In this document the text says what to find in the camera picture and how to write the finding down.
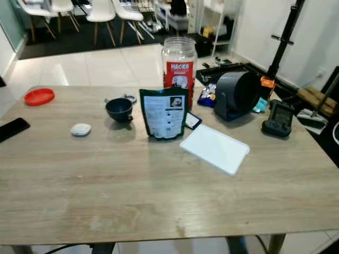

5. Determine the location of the black smartphone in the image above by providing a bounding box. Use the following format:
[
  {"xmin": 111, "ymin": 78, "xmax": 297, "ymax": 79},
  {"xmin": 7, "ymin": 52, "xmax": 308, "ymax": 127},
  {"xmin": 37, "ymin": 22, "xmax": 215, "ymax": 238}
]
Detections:
[{"xmin": 0, "ymin": 117, "xmax": 31, "ymax": 142}]

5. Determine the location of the small dark framed card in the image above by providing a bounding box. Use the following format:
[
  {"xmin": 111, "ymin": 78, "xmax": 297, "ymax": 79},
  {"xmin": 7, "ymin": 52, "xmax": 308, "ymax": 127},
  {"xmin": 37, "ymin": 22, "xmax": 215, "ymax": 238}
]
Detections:
[{"xmin": 185, "ymin": 112, "xmax": 202, "ymax": 130}]

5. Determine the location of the black handheld controller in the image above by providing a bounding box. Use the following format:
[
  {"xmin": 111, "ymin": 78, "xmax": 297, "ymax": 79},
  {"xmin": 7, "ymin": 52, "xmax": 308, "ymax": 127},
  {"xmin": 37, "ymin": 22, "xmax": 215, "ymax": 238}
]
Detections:
[{"xmin": 261, "ymin": 99, "xmax": 295, "ymax": 138}]

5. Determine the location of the white shelving unit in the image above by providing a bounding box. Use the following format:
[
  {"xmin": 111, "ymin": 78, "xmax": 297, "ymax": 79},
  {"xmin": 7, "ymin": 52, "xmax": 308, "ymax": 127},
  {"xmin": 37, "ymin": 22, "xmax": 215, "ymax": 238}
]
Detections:
[{"xmin": 188, "ymin": 0, "xmax": 236, "ymax": 47}]

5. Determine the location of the dark grey desk fan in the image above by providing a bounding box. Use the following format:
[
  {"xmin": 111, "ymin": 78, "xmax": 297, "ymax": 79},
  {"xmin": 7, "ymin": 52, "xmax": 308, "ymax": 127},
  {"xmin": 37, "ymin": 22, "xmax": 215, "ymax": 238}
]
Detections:
[{"xmin": 213, "ymin": 71, "xmax": 264, "ymax": 122}]

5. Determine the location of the black pole stand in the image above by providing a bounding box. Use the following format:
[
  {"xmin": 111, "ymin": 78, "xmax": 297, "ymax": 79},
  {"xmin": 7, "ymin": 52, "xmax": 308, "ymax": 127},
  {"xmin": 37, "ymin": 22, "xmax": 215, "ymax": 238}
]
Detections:
[{"xmin": 267, "ymin": 0, "xmax": 307, "ymax": 79}]

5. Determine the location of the brown wooden crate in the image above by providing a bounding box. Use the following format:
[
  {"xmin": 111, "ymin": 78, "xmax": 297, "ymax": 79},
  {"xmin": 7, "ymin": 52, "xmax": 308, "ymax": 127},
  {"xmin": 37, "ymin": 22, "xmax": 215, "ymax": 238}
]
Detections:
[{"xmin": 297, "ymin": 86, "xmax": 339, "ymax": 114}]

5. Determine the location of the small orange object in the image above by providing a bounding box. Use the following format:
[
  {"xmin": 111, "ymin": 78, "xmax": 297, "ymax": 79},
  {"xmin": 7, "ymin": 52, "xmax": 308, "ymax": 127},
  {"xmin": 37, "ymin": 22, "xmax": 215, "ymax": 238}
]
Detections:
[{"xmin": 260, "ymin": 77, "xmax": 275, "ymax": 89}]

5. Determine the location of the dark carpet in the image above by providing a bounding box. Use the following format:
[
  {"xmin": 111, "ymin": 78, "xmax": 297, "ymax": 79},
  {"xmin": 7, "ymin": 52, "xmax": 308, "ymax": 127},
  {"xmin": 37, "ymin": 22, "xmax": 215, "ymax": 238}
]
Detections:
[{"xmin": 19, "ymin": 21, "xmax": 165, "ymax": 60}]

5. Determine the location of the red round lid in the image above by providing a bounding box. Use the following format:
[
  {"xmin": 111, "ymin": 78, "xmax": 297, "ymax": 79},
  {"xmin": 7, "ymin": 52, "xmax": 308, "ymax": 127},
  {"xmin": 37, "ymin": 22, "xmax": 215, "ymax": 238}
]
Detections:
[{"xmin": 24, "ymin": 88, "xmax": 56, "ymax": 106}]

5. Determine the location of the white earbud case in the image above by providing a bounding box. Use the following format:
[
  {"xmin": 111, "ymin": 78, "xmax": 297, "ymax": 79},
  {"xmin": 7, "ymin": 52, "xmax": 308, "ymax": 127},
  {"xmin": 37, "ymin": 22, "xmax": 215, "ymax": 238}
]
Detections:
[{"xmin": 70, "ymin": 123, "xmax": 91, "ymax": 137}]

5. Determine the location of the white chair with wooden legs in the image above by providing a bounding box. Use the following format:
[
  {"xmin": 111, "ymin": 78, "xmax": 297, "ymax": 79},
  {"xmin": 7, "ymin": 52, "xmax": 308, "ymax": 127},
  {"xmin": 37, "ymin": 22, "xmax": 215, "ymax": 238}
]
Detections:
[
  {"xmin": 115, "ymin": 0, "xmax": 157, "ymax": 44},
  {"xmin": 50, "ymin": 0, "xmax": 80, "ymax": 32},
  {"xmin": 86, "ymin": 0, "xmax": 117, "ymax": 47},
  {"xmin": 17, "ymin": 0, "xmax": 56, "ymax": 43}
]

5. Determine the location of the flat mop with grey pole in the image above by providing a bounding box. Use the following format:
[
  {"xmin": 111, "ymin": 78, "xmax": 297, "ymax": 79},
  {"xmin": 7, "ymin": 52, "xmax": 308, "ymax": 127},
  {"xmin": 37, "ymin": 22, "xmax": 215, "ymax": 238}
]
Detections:
[{"xmin": 297, "ymin": 71, "xmax": 339, "ymax": 134}]

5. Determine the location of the blue snack packet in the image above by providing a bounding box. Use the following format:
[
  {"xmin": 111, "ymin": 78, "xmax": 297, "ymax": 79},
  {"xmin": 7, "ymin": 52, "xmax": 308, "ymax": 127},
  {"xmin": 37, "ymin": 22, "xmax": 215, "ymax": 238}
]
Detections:
[{"xmin": 197, "ymin": 84, "xmax": 217, "ymax": 107}]

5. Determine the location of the small teal object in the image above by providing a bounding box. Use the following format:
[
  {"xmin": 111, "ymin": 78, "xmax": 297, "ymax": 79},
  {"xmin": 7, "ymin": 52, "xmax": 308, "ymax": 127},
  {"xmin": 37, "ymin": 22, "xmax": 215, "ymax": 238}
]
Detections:
[{"xmin": 253, "ymin": 98, "xmax": 269, "ymax": 113}]

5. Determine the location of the white rectangular tray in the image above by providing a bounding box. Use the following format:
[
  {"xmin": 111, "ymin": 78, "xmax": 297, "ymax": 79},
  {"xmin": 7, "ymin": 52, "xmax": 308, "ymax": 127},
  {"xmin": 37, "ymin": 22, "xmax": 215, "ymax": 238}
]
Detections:
[{"xmin": 179, "ymin": 124, "xmax": 251, "ymax": 176}]

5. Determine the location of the clear jar with red label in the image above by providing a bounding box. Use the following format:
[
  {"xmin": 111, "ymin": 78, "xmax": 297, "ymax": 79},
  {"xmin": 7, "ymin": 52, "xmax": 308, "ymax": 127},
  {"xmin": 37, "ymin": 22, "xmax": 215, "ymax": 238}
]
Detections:
[{"xmin": 162, "ymin": 36, "xmax": 198, "ymax": 109}]

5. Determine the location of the dark blue cup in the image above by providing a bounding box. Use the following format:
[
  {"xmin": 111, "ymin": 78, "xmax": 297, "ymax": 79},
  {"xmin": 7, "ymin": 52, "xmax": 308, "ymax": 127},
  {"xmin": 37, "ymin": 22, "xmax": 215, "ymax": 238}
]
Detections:
[{"xmin": 105, "ymin": 97, "xmax": 134, "ymax": 123}]

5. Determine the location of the green snack pouch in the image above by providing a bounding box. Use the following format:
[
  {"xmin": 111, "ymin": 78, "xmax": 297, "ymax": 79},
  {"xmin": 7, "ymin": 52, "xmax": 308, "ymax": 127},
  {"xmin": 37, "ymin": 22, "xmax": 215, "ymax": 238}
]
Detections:
[{"xmin": 139, "ymin": 87, "xmax": 190, "ymax": 141}]

